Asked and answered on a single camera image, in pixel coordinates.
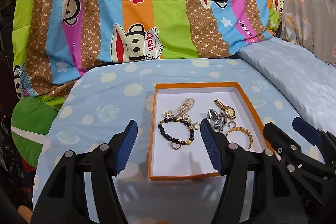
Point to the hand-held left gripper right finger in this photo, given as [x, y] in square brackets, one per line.
[211, 150]

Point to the grey floral cloth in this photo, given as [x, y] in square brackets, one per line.
[307, 3]

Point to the light blue quilt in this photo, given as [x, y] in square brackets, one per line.
[294, 74]

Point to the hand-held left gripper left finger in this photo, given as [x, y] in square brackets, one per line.
[127, 150]

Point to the green pillow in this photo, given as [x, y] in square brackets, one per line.
[31, 129]

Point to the small gold hoop earring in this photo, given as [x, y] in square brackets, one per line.
[196, 125]

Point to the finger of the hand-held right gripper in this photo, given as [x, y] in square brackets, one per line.
[283, 142]
[307, 129]

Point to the pearl jewelry piece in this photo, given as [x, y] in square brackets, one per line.
[185, 107]

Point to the silver wristwatch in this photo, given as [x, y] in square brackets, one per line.
[218, 117]

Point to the gold wristwatch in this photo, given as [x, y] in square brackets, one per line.
[225, 108]

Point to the orange jewelry box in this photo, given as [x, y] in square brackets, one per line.
[183, 161]

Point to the striped monkey print blanket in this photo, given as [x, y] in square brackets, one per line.
[157, 3]

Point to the gold wide hoop earring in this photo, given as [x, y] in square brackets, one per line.
[232, 124]

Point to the gold disc earring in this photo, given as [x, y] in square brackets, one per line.
[168, 114]

